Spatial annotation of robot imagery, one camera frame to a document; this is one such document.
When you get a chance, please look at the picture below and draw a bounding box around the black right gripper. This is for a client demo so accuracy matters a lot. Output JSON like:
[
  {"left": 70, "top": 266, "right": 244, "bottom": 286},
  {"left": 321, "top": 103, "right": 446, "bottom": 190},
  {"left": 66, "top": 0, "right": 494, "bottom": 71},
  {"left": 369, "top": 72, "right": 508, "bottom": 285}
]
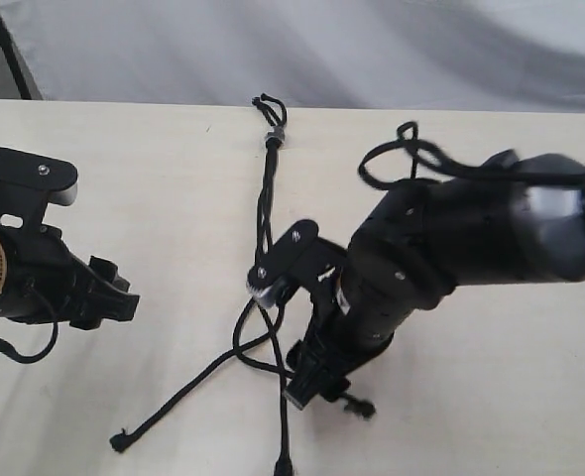
[{"left": 284, "top": 268, "right": 411, "bottom": 409}]

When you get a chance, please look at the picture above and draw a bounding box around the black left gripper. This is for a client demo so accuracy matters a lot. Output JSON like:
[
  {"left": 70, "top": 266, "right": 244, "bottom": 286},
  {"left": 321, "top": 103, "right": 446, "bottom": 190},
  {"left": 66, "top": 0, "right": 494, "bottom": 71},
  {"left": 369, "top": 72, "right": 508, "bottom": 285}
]
[{"left": 0, "top": 226, "right": 140, "bottom": 327}]

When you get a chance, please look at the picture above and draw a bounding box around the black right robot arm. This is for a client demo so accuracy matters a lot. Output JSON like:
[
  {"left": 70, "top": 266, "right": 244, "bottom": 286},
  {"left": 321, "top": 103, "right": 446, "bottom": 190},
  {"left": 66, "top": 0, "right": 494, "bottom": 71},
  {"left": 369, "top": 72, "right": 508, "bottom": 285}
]
[{"left": 285, "top": 151, "right": 585, "bottom": 408}]

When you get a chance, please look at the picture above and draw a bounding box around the black stand pole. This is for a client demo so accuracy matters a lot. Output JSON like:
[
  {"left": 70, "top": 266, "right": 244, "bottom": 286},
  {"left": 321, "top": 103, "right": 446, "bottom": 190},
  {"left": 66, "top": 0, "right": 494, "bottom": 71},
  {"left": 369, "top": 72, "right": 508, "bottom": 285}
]
[{"left": 0, "top": 14, "right": 33, "bottom": 100}]

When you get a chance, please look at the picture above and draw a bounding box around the white backdrop cloth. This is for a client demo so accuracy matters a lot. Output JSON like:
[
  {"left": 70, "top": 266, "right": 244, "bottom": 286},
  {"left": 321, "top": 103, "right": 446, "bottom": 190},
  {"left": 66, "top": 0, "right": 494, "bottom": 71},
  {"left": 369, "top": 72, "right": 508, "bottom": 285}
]
[{"left": 0, "top": 1, "right": 585, "bottom": 112}]

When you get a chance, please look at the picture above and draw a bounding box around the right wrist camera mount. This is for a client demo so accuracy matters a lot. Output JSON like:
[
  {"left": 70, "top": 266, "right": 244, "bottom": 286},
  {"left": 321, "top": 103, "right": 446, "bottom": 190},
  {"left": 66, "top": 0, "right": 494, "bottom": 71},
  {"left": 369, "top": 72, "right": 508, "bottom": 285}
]
[{"left": 247, "top": 219, "right": 346, "bottom": 308}]

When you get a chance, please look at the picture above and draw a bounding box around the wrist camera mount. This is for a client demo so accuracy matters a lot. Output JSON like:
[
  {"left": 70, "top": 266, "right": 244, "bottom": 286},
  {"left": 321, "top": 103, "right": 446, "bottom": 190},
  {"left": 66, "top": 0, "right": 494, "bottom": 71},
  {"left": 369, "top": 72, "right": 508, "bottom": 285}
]
[
  {"left": 247, "top": 219, "right": 346, "bottom": 308},
  {"left": 0, "top": 147, "right": 78, "bottom": 233}
]

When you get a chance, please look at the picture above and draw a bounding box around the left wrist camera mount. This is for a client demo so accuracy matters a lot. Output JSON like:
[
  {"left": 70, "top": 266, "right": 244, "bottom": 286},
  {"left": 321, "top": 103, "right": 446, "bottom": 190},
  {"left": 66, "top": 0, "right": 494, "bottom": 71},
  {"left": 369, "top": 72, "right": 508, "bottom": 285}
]
[{"left": 0, "top": 147, "right": 78, "bottom": 233}]

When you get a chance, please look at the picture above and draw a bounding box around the grey metal cable clamp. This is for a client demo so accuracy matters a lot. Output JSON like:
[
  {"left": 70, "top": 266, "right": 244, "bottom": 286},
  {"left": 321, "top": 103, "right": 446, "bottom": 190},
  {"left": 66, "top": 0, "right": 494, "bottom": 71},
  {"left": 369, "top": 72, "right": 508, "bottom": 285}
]
[{"left": 265, "top": 127, "right": 286, "bottom": 150}]

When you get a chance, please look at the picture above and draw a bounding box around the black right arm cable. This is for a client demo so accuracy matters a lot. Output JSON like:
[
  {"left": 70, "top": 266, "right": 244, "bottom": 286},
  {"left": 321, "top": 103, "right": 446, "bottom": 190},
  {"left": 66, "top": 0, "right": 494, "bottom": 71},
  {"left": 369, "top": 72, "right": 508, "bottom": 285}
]
[{"left": 356, "top": 120, "right": 585, "bottom": 189}]

